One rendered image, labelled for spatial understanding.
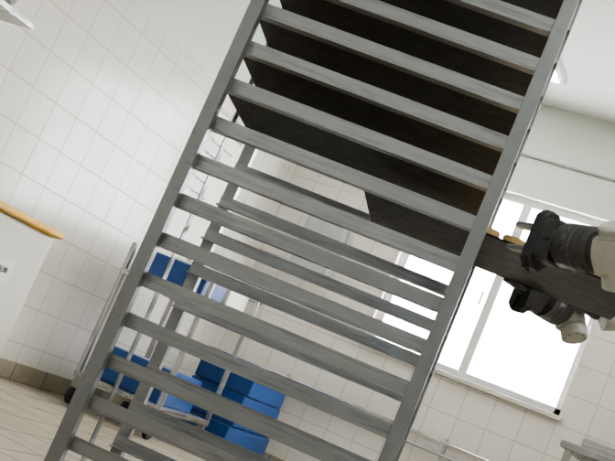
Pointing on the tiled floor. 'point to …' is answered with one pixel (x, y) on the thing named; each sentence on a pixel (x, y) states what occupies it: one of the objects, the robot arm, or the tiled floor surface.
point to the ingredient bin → (19, 261)
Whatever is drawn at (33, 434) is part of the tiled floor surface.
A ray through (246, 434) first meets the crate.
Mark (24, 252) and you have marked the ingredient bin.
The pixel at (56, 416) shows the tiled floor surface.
